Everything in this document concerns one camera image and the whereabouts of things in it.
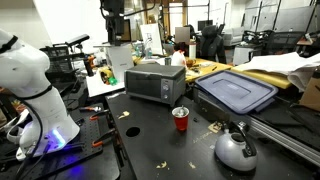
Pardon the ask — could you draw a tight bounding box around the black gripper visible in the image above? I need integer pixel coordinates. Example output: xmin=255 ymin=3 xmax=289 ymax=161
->
xmin=105 ymin=13 xmax=125 ymax=47

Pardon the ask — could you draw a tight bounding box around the white rectangular candy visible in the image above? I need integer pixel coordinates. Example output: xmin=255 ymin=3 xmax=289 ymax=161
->
xmin=175 ymin=105 xmax=189 ymax=118

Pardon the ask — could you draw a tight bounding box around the red plastic cup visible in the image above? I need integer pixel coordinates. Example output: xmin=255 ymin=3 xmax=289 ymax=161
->
xmin=171 ymin=105 xmax=190 ymax=132

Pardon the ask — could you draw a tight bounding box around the white box stand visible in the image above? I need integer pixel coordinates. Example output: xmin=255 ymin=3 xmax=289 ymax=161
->
xmin=105 ymin=44 xmax=135 ymax=81

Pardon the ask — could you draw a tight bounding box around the clear plastic bottle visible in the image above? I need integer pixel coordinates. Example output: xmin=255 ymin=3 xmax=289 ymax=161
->
xmin=143 ymin=38 xmax=154 ymax=60

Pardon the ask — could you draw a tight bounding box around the white sign board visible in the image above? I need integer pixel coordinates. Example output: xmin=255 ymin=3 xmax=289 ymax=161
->
xmin=139 ymin=23 xmax=164 ymax=56

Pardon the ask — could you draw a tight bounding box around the yellow toy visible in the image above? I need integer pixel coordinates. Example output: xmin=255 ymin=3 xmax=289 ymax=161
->
xmin=99 ymin=66 xmax=115 ymax=85

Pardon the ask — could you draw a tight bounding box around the orange black drill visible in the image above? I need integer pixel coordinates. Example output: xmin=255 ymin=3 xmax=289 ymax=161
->
xmin=83 ymin=54 xmax=97 ymax=78

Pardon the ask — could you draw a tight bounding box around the grey toaster oven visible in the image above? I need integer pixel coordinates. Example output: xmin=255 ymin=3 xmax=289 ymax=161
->
xmin=124 ymin=63 xmax=187 ymax=108

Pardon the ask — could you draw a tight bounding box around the black stand rack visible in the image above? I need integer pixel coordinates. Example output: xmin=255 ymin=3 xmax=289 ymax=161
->
xmin=39 ymin=33 xmax=91 ymax=84

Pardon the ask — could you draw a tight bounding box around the grey monitor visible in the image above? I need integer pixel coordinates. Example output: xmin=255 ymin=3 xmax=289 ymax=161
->
xmin=173 ymin=25 xmax=191 ymax=46

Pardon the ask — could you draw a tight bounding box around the white bottle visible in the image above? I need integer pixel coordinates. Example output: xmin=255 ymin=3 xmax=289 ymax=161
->
xmin=188 ymin=38 xmax=198 ymax=60

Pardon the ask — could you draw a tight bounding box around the dark monitor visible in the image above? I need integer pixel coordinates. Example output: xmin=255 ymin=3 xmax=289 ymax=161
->
xmin=197 ymin=19 xmax=214 ymax=33

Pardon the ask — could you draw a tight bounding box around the wooden table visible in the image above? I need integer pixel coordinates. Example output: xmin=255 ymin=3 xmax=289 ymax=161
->
xmin=184 ymin=58 xmax=234 ymax=84

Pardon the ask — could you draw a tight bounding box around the black office chair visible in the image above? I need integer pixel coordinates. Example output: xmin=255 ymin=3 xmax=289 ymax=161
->
xmin=199 ymin=24 xmax=228 ymax=64

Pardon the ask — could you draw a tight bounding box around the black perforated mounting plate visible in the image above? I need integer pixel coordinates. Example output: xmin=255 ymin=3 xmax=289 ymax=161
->
xmin=0 ymin=103 xmax=121 ymax=180

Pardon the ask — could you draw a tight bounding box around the blue plastic bin lid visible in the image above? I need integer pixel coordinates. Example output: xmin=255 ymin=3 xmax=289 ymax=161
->
xmin=194 ymin=69 xmax=279 ymax=115

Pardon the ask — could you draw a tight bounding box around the white cabinet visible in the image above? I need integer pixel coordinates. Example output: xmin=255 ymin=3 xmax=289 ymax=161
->
xmin=232 ymin=44 xmax=264 ymax=66

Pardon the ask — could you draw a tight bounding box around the yellow foam board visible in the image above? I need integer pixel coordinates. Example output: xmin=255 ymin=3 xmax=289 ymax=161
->
xmin=230 ymin=66 xmax=294 ymax=90

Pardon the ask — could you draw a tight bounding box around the white paper pile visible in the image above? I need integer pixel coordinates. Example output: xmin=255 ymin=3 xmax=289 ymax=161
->
xmin=234 ymin=51 xmax=320 ymax=93

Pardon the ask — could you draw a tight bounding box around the black mesh chair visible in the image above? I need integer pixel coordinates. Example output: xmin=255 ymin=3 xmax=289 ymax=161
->
xmin=263 ymin=30 xmax=306 ymax=56

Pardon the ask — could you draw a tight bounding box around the printed cardboard box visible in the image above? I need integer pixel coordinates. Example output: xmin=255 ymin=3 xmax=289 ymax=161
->
xmin=298 ymin=74 xmax=320 ymax=113

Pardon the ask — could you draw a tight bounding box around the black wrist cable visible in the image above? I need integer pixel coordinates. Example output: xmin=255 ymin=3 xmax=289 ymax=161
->
xmin=123 ymin=0 xmax=158 ymax=18

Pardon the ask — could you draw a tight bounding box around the silver headed clamp, orange handle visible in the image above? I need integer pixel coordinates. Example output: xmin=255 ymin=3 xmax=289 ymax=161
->
xmin=78 ymin=105 xmax=103 ymax=114

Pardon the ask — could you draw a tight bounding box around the black clamp with orange handle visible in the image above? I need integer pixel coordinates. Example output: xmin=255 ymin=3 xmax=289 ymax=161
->
xmin=91 ymin=128 xmax=117 ymax=149
xmin=89 ymin=109 xmax=111 ymax=122

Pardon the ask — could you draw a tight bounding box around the grey kettle with black handle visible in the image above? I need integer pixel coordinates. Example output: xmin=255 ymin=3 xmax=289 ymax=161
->
xmin=214 ymin=120 xmax=258 ymax=172

